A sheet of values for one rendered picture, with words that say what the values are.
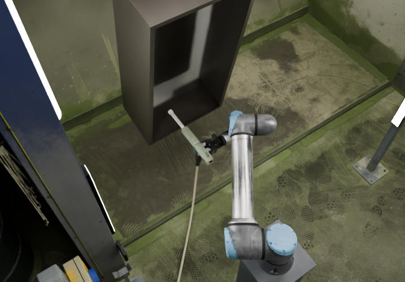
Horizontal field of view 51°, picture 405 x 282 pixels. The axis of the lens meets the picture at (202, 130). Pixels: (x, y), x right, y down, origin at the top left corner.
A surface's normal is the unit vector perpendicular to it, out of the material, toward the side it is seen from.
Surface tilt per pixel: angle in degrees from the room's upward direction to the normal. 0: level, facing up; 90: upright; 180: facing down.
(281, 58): 0
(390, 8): 90
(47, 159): 90
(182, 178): 0
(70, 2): 57
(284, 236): 5
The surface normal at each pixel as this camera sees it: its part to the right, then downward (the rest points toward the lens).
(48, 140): 0.56, 0.67
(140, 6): 0.11, -0.45
